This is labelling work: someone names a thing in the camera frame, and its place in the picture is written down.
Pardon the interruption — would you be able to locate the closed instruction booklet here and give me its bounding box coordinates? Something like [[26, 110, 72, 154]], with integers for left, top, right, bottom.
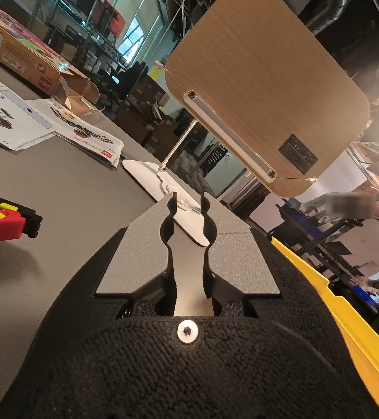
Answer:
[[26, 98, 124, 169]]

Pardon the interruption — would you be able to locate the orange cardboard toy box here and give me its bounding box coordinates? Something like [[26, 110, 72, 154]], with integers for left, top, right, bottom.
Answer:
[[0, 0, 100, 113]]

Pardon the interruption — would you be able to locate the metal storage shelf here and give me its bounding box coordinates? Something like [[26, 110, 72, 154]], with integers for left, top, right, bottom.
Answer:
[[29, 0, 128, 74]]

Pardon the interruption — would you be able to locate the small red black case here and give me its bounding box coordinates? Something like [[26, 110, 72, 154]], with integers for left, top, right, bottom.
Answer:
[[103, 0, 126, 39]]

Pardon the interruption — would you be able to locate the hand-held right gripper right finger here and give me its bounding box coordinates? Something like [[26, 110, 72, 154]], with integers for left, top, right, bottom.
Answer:
[[201, 191, 281, 299]]

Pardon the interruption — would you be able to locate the yellow plastic bin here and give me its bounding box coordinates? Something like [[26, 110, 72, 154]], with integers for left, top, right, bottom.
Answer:
[[271, 236, 379, 419]]

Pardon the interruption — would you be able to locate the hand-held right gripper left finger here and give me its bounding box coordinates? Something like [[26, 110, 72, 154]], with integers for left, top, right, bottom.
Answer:
[[95, 191, 177, 299]]

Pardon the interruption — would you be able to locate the open instruction booklet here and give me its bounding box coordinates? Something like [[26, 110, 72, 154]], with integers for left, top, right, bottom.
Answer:
[[0, 67, 54, 151]]

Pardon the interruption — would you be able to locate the yellow tag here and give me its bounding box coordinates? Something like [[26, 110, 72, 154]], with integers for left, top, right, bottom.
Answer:
[[148, 62, 167, 83]]

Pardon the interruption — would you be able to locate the blue plastic crate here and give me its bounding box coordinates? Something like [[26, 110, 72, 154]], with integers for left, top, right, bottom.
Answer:
[[279, 203, 309, 228]]

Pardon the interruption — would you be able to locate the black office chair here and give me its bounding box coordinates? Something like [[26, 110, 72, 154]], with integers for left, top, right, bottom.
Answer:
[[106, 60, 149, 110]]

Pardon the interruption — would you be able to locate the wooden book stand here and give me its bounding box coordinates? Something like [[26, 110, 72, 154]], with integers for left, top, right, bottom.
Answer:
[[122, 0, 371, 247]]

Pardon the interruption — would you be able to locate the red yellow black brick model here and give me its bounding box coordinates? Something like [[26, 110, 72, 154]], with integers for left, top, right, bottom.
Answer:
[[0, 195, 43, 243]]

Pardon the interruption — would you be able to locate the black work table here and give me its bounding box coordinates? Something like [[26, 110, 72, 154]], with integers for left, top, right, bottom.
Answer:
[[276, 203, 379, 328]]

